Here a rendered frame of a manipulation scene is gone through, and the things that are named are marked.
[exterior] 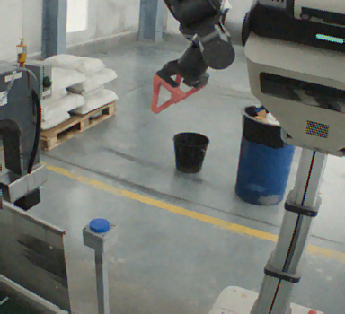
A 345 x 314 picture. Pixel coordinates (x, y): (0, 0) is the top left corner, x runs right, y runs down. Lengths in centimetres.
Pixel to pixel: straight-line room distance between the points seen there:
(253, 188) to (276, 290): 170
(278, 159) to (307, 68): 207
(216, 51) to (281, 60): 24
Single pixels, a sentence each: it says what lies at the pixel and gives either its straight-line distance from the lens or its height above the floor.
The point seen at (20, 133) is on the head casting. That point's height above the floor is 118.
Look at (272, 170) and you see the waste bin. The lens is 297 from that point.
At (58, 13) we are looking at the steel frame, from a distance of 664.
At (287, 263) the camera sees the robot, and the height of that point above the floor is 73.
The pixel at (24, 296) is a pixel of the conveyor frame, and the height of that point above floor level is 41.
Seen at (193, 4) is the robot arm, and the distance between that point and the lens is 76.
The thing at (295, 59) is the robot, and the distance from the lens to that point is 92.
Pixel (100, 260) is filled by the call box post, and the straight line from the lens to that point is 131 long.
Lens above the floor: 155
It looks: 23 degrees down
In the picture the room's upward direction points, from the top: 4 degrees clockwise
